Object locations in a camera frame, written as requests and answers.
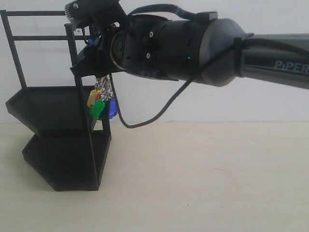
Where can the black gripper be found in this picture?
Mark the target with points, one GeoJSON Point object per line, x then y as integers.
{"type": "Point", "coordinates": [97, 58]}

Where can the bunch of colourful key tags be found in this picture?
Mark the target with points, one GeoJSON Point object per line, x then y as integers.
{"type": "Point", "coordinates": [100, 98]}

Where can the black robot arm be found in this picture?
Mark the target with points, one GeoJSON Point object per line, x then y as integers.
{"type": "Point", "coordinates": [213, 53]}

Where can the black two-tier metal rack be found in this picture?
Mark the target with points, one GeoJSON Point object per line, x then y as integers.
{"type": "Point", "coordinates": [65, 150]}

